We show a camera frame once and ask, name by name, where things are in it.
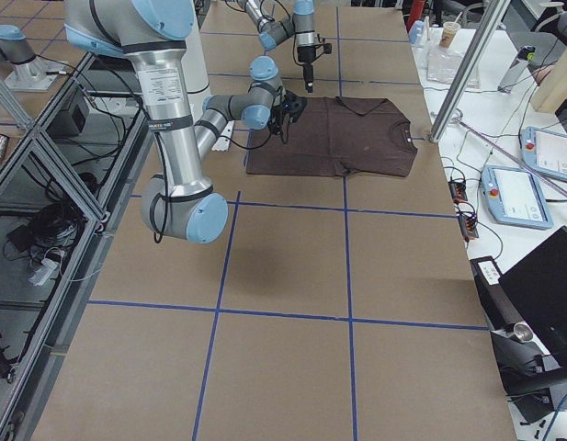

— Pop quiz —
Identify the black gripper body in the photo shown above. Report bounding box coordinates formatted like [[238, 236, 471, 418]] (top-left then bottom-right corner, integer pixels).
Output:
[[297, 45, 316, 78], [267, 107, 286, 141]]

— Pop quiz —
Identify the dark brown t-shirt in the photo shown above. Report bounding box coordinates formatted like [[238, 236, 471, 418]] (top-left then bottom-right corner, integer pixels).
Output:
[[245, 96, 417, 177]]

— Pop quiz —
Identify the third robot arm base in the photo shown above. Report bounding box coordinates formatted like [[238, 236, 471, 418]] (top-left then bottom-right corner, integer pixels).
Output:
[[0, 25, 67, 92]]

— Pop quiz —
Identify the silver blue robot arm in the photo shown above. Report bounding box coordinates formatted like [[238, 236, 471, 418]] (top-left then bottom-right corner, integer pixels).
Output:
[[236, 1, 321, 93], [64, 1, 285, 243]]

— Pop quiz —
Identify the blue cup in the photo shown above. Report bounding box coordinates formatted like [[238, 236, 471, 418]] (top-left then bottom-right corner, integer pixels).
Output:
[[408, 20, 425, 47]]

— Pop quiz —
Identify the red cylinder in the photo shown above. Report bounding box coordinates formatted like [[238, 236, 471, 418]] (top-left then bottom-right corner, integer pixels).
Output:
[[406, 0, 426, 31]]

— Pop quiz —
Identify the clear acrylic box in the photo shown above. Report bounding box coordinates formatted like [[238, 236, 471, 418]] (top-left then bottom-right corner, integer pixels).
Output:
[[423, 28, 464, 85]]

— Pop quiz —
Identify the iced coffee cup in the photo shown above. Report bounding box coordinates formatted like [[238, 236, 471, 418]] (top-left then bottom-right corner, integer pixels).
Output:
[[438, 13, 462, 49]]

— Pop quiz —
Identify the reacher grabber stick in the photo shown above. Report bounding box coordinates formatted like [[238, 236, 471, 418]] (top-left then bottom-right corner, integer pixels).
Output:
[[450, 108, 567, 199]]

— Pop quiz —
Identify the black orange connector block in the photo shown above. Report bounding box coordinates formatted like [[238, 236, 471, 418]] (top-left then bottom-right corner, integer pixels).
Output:
[[448, 179, 468, 204]]

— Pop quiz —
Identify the near teach pendant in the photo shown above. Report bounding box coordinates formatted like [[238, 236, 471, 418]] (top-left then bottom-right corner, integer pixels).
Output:
[[481, 165, 553, 230]]

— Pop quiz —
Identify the teach pendant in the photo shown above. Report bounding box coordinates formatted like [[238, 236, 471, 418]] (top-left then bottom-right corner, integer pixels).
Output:
[[481, 165, 553, 230], [520, 127, 567, 182]]

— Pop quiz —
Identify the far teach pendant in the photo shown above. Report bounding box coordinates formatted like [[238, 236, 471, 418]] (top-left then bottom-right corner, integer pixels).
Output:
[[520, 127, 567, 182]]

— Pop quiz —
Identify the white power strip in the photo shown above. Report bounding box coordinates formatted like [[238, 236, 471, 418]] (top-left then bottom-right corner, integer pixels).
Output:
[[28, 258, 58, 286]]

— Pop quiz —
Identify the black box with label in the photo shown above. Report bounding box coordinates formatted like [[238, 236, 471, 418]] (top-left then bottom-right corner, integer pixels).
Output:
[[470, 256, 531, 333]]

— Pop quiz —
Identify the black monitor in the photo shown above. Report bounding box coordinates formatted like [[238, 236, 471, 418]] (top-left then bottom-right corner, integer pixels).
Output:
[[500, 227, 567, 366]]

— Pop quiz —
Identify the steel cup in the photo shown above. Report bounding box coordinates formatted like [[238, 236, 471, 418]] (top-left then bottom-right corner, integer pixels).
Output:
[[504, 322, 534, 344]]

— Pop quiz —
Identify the aluminium frame post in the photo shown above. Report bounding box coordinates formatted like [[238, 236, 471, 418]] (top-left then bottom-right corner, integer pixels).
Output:
[[429, 0, 511, 143]]

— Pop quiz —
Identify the aluminium frame rail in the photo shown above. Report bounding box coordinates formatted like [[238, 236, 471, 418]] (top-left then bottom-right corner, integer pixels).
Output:
[[0, 55, 151, 440]]

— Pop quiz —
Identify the wooden post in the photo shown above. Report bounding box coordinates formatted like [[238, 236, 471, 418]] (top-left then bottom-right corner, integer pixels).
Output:
[[530, 49, 567, 113]]

